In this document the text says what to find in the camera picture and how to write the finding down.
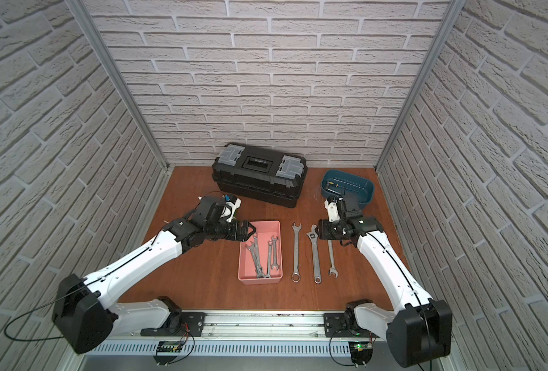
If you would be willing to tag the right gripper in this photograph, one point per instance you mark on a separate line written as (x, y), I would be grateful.
(323, 229)

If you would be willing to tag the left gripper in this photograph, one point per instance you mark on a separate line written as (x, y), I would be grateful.
(232, 229)

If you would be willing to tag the adjustable wrench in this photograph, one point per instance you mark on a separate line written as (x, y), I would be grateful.
(313, 236)

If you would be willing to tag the pink plastic storage box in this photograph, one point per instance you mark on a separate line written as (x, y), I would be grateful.
(265, 230)

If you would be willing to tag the small combination wrench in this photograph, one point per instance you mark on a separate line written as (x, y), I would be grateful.
(275, 265)
(255, 257)
(255, 241)
(269, 260)

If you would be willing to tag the large combination wrench 19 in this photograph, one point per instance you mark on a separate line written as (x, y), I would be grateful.
(332, 271)

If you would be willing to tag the large combination wrench 22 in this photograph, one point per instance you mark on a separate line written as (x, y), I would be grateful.
(296, 251)

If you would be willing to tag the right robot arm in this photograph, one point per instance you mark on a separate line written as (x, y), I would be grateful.
(418, 328)

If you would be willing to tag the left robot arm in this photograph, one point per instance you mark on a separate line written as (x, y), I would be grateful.
(87, 310)

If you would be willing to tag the teal plastic bin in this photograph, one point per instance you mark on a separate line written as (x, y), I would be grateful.
(361, 187)

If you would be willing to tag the black plastic toolbox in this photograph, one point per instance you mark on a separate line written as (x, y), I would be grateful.
(259, 173)

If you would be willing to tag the right controller board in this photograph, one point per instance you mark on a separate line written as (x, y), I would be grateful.
(361, 353)

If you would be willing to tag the controller board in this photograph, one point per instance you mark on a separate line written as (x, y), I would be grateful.
(361, 353)
(167, 352)

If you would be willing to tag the left controller board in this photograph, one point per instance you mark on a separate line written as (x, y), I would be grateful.
(167, 352)

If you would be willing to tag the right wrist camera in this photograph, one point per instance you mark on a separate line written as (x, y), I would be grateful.
(336, 209)

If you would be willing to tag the aluminium front rail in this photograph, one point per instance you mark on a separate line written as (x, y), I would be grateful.
(254, 325)

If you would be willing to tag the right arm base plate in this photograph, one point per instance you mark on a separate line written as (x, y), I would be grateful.
(339, 325)

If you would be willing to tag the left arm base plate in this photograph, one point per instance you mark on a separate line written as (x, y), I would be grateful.
(178, 325)

